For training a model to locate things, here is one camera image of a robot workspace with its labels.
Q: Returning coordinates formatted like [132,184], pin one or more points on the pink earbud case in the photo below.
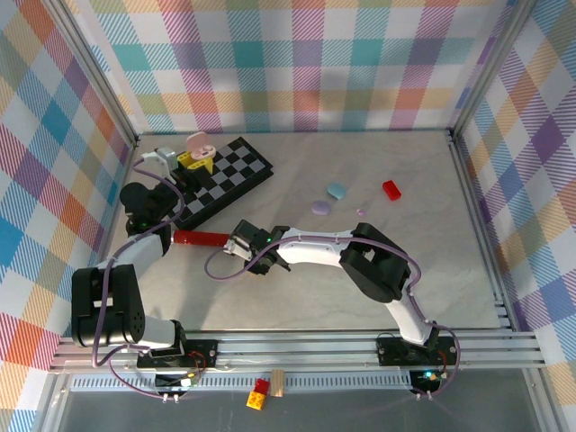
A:
[200,144]

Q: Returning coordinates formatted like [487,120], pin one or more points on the pale lavender earbud case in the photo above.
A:
[321,207]

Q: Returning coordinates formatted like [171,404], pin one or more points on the blue earbud case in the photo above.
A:
[336,190]

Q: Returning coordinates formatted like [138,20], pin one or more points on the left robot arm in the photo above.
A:
[117,315]

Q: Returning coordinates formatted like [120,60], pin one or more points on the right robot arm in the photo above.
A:
[315,247]

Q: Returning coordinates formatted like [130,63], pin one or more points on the black grey folding chessboard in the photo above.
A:
[243,166]

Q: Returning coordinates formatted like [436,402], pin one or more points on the red marker grey cap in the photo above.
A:
[198,238]

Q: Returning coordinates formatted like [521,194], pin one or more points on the small wooden block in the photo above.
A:
[278,383]

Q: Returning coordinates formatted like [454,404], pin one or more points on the red toy brick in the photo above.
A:
[261,387]

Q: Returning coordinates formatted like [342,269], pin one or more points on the yellow toy brick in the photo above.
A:
[255,400]

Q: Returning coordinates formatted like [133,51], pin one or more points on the red translucent block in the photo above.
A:
[391,190]

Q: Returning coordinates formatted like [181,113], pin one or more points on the small circuit board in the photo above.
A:
[186,381]
[429,377]

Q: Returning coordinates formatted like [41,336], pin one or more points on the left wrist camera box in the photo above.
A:
[164,157]

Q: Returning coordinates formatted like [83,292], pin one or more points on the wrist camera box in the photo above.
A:
[164,157]
[240,234]

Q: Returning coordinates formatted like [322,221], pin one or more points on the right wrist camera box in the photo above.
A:
[240,234]

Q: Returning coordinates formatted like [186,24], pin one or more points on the aluminium side rail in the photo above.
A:
[122,180]
[465,180]

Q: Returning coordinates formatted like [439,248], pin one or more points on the aluminium frame rail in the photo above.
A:
[292,351]

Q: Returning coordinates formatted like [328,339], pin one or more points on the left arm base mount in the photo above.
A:
[202,353]

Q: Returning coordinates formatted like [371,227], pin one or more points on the aluminium corner post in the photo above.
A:
[93,67]
[490,67]

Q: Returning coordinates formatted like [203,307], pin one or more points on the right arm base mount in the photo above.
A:
[391,353]

